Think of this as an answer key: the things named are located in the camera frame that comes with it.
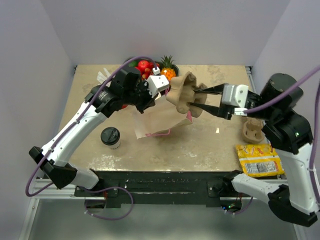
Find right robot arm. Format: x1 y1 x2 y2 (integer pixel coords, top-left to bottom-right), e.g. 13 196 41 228
191 73 320 227

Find green lime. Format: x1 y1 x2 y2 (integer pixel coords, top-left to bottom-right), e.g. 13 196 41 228
128 60 138 68

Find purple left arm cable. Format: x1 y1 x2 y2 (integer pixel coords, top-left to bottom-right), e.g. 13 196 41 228
24 56 161 221

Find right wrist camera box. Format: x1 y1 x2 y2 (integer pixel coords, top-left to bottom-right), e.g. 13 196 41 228
221 83 249 108

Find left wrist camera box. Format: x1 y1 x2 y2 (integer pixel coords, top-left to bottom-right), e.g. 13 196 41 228
146 75 170 98

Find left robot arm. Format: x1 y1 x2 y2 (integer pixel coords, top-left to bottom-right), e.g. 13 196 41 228
29 66 169 196

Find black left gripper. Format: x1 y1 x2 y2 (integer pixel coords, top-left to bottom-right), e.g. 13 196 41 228
123 79 160 114

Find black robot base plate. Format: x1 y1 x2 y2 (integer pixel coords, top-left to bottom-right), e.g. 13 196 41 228
90 171 246 212

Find brown cardboard cup carrier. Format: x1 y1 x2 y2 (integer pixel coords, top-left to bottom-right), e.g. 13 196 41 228
241 117 265 144

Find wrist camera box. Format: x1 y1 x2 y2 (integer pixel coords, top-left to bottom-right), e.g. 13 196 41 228
146 75 170 98
221 83 249 108

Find dark green fruit tray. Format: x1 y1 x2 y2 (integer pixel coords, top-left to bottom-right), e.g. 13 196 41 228
123 56 180 76

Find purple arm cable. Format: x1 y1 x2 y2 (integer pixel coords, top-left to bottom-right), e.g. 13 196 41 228
224 64 320 216
24 56 161 221

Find paper bag pink handles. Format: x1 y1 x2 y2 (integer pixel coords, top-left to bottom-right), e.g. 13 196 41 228
132 95 193 139

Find red apple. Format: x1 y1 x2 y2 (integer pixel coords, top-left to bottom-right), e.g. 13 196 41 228
137 60 149 72

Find yellow snack bag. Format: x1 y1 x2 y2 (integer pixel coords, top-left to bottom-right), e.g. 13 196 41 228
235 143 285 178

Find aluminium frame rail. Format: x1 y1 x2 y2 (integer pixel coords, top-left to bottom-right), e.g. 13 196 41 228
31 177 296 200

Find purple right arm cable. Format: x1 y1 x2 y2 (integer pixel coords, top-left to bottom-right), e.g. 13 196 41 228
224 64 320 216

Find orange plastic pineapple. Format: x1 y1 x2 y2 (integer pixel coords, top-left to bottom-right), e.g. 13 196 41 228
160 55 177 82

